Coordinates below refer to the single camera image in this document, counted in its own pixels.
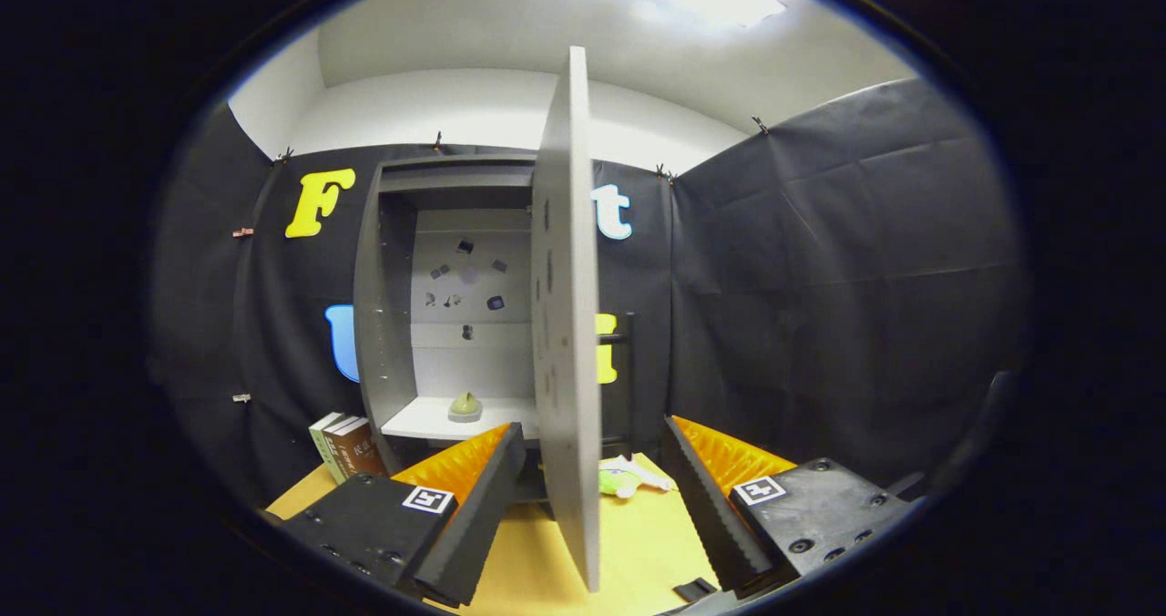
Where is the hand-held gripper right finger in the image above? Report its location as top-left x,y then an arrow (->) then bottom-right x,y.
660,416 -> 916,599

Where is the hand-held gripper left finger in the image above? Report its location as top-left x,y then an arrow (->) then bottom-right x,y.
278,422 -> 527,608

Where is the black door handle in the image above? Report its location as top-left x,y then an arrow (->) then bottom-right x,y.
597,312 -> 637,460

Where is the beige cabinet door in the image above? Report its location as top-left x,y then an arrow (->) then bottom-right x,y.
530,46 -> 604,592

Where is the white green toy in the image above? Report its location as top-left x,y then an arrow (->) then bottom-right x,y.
597,455 -> 677,498

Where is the white cabinet shelf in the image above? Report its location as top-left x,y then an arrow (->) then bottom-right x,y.
381,395 -> 540,442

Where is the thick brown book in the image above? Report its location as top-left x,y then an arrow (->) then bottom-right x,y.
330,418 -> 388,480

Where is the thin brown book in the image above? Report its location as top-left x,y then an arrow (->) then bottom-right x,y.
321,416 -> 361,482

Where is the green book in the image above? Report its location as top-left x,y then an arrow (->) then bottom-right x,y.
308,412 -> 345,485

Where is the grey cabinet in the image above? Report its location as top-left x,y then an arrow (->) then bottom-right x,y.
353,153 -> 547,498

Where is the black backdrop cloth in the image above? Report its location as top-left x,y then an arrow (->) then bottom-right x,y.
150,77 -> 1030,526

